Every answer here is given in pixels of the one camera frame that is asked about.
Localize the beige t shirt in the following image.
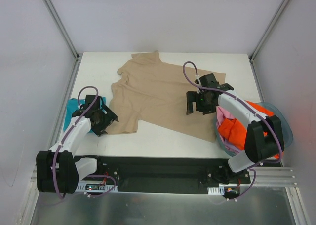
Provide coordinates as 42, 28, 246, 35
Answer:
107, 52, 216, 142

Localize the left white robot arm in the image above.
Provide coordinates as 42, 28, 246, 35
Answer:
36, 95, 118, 194

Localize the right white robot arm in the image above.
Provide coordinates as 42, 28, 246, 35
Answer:
187, 74, 284, 183

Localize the pink t shirt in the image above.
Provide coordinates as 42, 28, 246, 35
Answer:
216, 106, 239, 147

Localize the folded teal t shirt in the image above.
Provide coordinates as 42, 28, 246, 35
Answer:
63, 96, 107, 132

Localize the orange t shirt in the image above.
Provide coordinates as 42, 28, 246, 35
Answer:
218, 100, 284, 159

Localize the lavender t shirt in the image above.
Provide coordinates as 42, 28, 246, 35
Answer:
222, 138, 242, 156

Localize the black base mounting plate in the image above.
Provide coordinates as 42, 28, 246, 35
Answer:
86, 156, 250, 194

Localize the translucent blue laundry basket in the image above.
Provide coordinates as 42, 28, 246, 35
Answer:
212, 101, 294, 159

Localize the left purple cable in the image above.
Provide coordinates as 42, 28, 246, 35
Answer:
41, 86, 117, 206

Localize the left white cable duct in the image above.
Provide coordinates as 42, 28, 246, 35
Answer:
75, 182, 119, 193

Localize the white cable duct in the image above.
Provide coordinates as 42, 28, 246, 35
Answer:
207, 186, 225, 196
75, 182, 119, 193

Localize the right white cable duct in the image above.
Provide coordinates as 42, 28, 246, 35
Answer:
207, 186, 225, 196

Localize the aluminium front rail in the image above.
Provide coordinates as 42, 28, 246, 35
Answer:
31, 160, 300, 186

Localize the left aluminium frame post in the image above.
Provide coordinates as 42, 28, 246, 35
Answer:
37, 0, 82, 61

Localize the aluminium frame post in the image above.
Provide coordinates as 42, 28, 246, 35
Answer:
248, 0, 299, 62
37, 0, 82, 61

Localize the right aluminium frame post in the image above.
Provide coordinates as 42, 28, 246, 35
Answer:
248, 0, 299, 62

